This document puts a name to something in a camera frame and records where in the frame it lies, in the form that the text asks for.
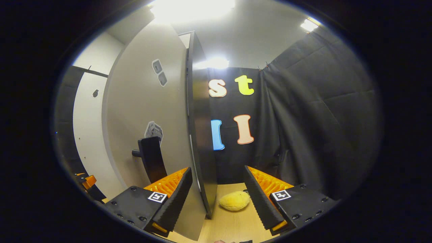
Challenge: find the white shoe cabinet door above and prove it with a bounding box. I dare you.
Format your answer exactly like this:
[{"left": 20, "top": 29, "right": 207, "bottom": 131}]
[
  {"left": 73, "top": 72, "right": 126, "bottom": 200},
  {"left": 102, "top": 20, "right": 207, "bottom": 242}
]

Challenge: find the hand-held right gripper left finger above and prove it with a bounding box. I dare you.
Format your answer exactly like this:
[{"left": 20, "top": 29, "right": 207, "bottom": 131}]
[{"left": 104, "top": 166, "right": 193, "bottom": 237}]

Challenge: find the black backdrop cloth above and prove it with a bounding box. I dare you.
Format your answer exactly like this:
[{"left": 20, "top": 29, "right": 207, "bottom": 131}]
[
  {"left": 54, "top": 66, "right": 76, "bottom": 176},
  {"left": 207, "top": 25, "right": 383, "bottom": 199}
]

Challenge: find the ceiling light panel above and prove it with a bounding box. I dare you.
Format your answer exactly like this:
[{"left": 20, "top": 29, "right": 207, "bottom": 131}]
[
  {"left": 300, "top": 18, "right": 320, "bottom": 33},
  {"left": 148, "top": 0, "right": 236, "bottom": 24}
]

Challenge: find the yellow plush ball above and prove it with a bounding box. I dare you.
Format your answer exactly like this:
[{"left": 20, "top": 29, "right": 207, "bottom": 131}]
[{"left": 219, "top": 191, "right": 251, "bottom": 212}]

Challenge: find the white shoe cabinet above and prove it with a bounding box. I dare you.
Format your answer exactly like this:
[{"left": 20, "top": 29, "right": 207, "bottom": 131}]
[{"left": 178, "top": 30, "right": 218, "bottom": 219}]

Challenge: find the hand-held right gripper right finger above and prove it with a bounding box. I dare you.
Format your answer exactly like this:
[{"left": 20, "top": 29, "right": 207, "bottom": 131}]
[{"left": 244, "top": 165, "right": 339, "bottom": 237}]

